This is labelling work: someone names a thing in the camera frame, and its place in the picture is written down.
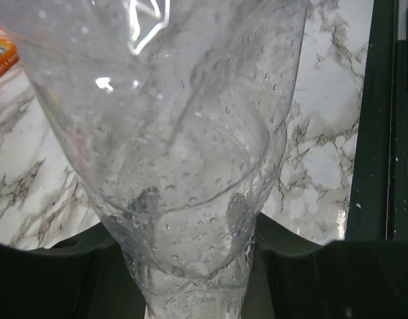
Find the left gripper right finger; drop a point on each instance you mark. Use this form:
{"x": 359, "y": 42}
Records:
{"x": 295, "y": 278}

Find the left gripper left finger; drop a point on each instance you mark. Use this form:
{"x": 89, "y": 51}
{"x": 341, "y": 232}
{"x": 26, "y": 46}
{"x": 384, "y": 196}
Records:
{"x": 84, "y": 276}

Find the clear plastic bottle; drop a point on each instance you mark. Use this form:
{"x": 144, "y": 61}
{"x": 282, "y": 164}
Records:
{"x": 173, "y": 115}

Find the orange razor box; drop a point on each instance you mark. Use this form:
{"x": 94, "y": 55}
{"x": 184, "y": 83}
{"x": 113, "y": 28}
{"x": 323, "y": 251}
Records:
{"x": 8, "y": 53}

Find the black mounting rail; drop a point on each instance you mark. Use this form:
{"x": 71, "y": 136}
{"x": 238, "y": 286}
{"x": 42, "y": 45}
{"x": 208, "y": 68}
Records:
{"x": 378, "y": 210}

